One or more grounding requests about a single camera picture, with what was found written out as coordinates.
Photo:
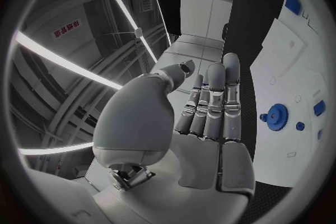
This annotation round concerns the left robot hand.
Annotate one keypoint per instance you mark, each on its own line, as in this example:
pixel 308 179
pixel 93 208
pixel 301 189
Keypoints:
pixel 162 165

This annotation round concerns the white task board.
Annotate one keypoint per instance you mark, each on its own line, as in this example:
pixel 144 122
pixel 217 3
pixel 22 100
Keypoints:
pixel 283 72

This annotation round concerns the large blue block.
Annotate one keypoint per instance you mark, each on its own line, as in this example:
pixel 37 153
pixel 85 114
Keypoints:
pixel 293 3

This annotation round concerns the small blue peg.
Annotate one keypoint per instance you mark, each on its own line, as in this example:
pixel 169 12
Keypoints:
pixel 263 116

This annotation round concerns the blue gear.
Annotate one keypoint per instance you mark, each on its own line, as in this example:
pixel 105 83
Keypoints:
pixel 277 116

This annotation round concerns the blue round plug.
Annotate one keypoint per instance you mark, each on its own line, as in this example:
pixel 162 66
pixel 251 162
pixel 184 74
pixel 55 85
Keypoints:
pixel 300 126

